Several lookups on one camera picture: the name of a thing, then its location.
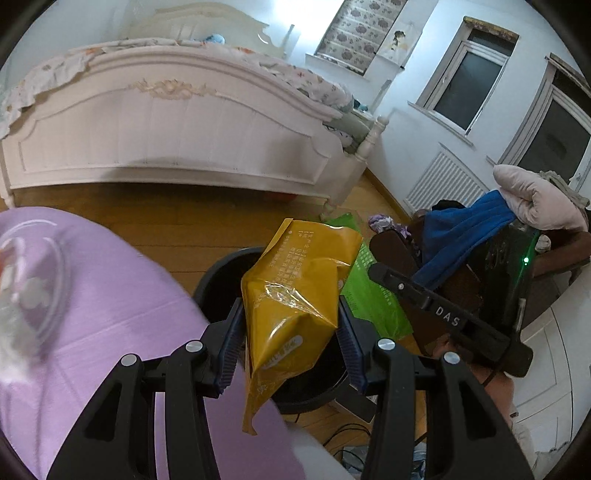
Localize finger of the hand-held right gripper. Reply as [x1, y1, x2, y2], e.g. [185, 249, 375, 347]
[368, 263, 534, 379]

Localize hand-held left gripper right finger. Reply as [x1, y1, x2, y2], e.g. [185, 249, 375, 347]
[337, 295, 536, 480]

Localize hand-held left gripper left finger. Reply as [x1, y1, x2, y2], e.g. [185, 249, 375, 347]
[46, 298, 245, 480]

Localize black trash bin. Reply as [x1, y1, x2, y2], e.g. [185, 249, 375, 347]
[191, 247, 356, 414]

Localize yellow snack bag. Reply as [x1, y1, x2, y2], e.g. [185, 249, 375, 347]
[241, 218, 364, 435]

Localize person's right forearm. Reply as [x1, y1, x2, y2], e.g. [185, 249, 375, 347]
[475, 364, 518, 418]

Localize green plastic bag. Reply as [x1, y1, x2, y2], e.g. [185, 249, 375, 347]
[318, 211, 414, 340]

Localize blue cloth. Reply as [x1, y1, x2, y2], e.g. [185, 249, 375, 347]
[413, 189, 518, 287]

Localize pink pillow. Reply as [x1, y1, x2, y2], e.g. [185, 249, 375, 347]
[492, 164, 589, 232]

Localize white cabinet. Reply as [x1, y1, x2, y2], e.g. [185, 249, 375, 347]
[512, 258, 591, 462]

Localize purple floral cloth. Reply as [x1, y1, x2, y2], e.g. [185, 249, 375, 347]
[368, 213, 407, 236]

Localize white radiator cover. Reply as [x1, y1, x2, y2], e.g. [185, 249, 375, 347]
[404, 150, 490, 217]

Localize beige cloth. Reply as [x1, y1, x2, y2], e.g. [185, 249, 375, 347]
[538, 170, 591, 208]

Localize purple tablecloth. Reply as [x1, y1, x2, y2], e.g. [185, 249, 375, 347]
[0, 207, 305, 480]

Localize white framed balcony door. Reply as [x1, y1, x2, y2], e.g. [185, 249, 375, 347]
[499, 53, 591, 185]

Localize grey green cloth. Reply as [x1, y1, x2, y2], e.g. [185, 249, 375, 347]
[337, 111, 375, 148]

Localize white carved bed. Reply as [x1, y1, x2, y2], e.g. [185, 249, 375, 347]
[0, 0, 391, 217]

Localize floral bedspread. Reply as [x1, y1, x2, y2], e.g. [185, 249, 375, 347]
[0, 37, 352, 139]

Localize floral roller blind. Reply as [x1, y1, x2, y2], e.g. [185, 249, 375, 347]
[315, 0, 409, 77]

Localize black cable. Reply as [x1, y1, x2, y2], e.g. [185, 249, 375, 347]
[295, 411, 430, 480]

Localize wall poster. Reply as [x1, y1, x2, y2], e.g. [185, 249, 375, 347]
[376, 18, 423, 70]

